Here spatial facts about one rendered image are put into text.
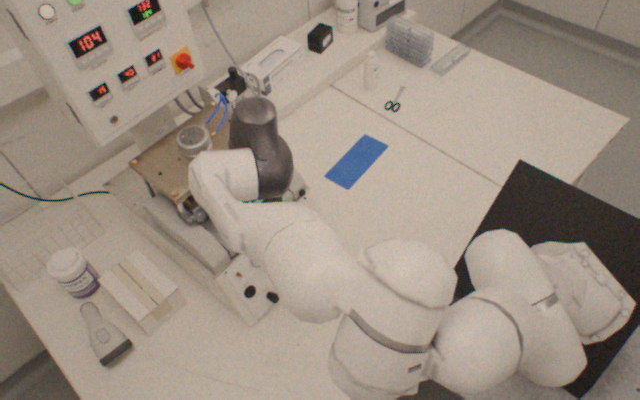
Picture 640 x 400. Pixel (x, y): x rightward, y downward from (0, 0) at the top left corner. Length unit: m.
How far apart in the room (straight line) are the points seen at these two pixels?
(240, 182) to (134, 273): 0.63
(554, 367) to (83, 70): 1.01
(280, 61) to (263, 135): 0.99
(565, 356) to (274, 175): 0.53
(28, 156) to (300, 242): 1.23
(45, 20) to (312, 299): 0.74
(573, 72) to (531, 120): 1.51
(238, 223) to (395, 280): 0.26
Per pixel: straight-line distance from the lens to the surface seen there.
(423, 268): 0.59
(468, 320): 0.67
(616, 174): 2.84
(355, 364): 0.65
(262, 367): 1.33
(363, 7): 2.05
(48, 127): 1.73
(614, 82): 3.34
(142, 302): 1.38
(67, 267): 1.45
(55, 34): 1.13
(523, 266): 0.88
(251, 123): 0.88
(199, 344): 1.38
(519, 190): 1.25
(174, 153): 1.26
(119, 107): 1.26
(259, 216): 0.72
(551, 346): 0.85
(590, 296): 1.16
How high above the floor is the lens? 1.98
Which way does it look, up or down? 51 degrees down
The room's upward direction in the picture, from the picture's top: 6 degrees counter-clockwise
